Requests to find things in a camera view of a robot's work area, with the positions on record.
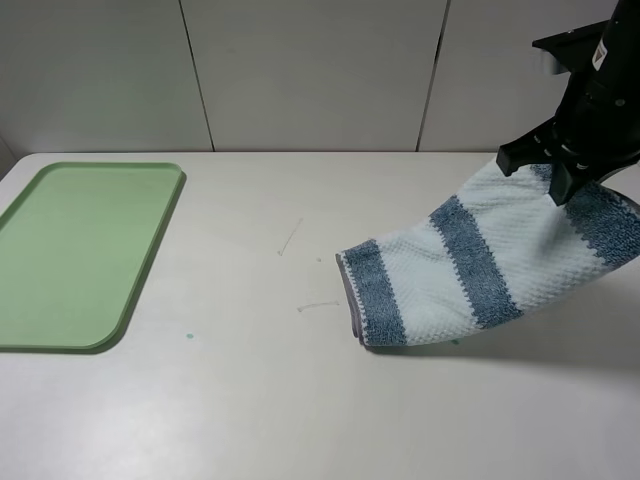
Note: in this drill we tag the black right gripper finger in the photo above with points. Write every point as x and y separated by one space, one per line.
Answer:
566 180
529 149

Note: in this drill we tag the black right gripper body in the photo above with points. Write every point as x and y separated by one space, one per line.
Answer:
597 124

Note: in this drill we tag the blue white striped towel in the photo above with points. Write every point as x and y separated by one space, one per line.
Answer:
498 249

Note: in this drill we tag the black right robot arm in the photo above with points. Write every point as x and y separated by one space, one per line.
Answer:
617 48

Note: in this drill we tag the green plastic tray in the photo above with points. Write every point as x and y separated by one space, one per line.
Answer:
76 246

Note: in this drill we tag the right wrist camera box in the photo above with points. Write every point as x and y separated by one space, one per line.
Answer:
569 51

